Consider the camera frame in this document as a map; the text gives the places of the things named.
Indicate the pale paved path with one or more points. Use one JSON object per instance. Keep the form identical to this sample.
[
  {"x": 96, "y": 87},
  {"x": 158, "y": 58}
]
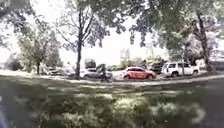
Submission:
[{"x": 173, "y": 80}]

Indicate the silver car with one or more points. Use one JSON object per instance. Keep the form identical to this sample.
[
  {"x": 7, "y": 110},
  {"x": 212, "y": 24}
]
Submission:
[{"x": 90, "y": 73}]

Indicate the tall dark-trunked tree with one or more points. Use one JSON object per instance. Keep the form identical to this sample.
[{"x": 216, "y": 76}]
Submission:
[{"x": 79, "y": 50}]

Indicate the large leafy tree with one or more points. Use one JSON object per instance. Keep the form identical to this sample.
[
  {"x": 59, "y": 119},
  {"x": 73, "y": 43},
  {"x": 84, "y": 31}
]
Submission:
[{"x": 204, "y": 43}]

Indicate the thin pole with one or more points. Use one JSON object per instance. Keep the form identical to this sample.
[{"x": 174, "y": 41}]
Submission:
[{"x": 182, "y": 60}]

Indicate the small bushy tree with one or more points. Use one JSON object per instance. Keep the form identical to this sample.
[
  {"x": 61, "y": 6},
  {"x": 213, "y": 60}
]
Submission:
[{"x": 37, "y": 50}]

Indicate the white car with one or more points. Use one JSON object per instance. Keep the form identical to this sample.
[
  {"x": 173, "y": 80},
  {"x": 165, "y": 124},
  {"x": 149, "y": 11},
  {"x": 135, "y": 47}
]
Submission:
[{"x": 176, "y": 69}]

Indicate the red car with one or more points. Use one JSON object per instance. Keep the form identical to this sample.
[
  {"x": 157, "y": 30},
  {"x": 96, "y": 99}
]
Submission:
[{"x": 138, "y": 73}]

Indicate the green grass ground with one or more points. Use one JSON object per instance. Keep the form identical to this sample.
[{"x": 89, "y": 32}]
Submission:
[{"x": 100, "y": 106}]

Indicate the person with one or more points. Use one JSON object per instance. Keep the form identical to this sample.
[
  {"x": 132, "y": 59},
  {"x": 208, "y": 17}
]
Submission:
[{"x": 103, "y": 74}]

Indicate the grey car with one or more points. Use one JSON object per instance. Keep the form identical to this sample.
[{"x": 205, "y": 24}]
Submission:
[{"x": 56, "y": 71}]

